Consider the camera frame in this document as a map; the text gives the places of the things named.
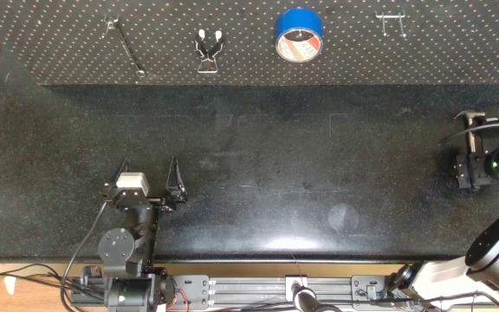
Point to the white paper tag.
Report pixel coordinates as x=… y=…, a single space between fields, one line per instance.
x=10 y=284

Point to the pliers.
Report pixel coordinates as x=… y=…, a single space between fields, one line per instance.
x=199 y=45

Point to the mounting rail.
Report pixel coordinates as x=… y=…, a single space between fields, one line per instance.
x=249 y=290

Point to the roll of blue tape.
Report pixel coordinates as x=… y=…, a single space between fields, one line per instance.
x=299 y=21

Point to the wrench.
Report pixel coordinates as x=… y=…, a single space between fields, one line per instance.
x=127 y=50

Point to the metal hook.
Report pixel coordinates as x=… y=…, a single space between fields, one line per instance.
x=110 y=21
x=390 y=17
x=207 y=70

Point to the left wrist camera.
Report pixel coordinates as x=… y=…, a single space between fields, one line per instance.
x=132 y=182

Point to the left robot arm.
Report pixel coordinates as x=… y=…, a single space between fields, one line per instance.
x=117 y=251

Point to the black pegboard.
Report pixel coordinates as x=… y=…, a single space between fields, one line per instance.
x=405 y=56

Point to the hammer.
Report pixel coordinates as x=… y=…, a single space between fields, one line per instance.
x=469 y=116

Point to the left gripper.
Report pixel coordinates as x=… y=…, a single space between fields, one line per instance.
x=158 y=201

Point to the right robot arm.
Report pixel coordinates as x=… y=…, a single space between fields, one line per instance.
x=498 y=255

